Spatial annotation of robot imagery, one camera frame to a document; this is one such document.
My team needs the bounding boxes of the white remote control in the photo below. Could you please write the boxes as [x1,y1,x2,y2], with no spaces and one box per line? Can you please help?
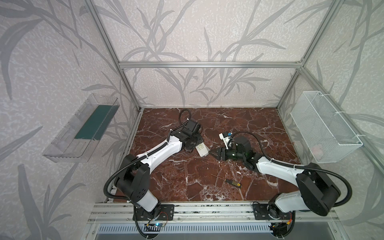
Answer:
[195,142,210,157]

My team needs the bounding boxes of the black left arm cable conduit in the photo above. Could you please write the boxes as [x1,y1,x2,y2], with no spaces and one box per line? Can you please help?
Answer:
[103,108,193,201]

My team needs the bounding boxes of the black yellow screwdriver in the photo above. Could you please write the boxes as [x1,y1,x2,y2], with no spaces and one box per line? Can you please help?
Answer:
[212,174,242,189]

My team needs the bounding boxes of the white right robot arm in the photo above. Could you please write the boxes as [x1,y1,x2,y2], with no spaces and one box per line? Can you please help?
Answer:
[209,136,343,219]

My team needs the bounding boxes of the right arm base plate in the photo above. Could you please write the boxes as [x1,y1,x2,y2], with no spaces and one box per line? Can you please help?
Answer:
[252,202,295,222]

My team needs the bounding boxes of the clear plastic wall bin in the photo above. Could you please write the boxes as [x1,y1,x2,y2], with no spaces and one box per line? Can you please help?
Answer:
[43,94,120,163]

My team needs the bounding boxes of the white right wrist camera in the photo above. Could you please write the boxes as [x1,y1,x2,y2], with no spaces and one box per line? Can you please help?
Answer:
[219,132,232,141]

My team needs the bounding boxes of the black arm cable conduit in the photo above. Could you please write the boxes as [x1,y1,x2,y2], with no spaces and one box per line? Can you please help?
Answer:
[227,130,353,208]
[103,108,193,201]

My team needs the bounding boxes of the aluminium front rail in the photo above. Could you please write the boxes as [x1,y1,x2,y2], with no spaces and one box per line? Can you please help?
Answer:
[86,201,340,224]

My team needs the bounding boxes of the pink object in basket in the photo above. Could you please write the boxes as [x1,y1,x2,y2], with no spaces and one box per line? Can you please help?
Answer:
[310,144,324,160]

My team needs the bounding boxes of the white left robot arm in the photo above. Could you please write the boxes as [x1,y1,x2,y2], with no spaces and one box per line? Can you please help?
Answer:
[112,120,204,215]

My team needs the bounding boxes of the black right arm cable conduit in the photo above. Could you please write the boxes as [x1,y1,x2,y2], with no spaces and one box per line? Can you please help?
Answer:
[227,130,353,208]

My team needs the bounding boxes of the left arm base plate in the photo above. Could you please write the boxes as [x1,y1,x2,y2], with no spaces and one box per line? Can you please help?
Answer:
[133,204,175,221]

